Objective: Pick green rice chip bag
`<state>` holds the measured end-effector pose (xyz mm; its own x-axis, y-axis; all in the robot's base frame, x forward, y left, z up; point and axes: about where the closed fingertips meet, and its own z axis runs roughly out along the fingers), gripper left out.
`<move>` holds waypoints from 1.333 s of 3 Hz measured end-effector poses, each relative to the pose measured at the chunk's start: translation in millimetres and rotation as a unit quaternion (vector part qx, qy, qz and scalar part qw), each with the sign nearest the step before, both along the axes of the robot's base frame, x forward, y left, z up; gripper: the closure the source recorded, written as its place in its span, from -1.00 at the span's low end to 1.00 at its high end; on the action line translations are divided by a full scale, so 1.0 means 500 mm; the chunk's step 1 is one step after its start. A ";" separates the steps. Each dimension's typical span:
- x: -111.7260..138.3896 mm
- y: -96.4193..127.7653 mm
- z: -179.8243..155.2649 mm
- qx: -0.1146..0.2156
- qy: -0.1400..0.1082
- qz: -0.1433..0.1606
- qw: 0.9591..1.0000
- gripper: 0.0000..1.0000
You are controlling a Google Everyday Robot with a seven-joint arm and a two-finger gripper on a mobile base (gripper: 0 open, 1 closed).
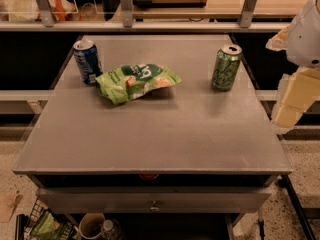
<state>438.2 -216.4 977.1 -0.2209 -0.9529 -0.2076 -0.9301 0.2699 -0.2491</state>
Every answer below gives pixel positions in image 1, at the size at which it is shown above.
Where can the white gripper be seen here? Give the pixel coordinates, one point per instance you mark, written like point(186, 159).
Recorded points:
point(305, 39)

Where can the green rice chip bag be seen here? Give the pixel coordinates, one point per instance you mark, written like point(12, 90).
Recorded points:
point(131, 82)

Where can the orange white bag on shelf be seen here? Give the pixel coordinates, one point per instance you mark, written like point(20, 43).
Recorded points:
point(28, 10)

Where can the green snack bag in basket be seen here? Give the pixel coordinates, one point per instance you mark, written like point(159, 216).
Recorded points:
point(48, 227)

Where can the green soda can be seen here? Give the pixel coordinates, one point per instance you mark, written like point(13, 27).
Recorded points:
point(226, 67)

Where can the blue soda can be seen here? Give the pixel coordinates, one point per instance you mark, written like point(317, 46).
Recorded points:
point(86, 56)

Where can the plastic bottle under table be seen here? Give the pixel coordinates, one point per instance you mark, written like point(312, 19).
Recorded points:
point(111, 230)

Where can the metal shelf railing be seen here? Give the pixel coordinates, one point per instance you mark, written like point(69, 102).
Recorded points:
point(206, 25)

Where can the paper cup under table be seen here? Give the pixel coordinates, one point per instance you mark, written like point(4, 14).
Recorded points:
point(90, 226)

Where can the grey drawer with knob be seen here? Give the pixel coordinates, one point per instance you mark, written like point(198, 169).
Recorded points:
point(153, 200)

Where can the black wire basket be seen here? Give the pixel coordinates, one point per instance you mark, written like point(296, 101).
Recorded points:
point(25, 223)

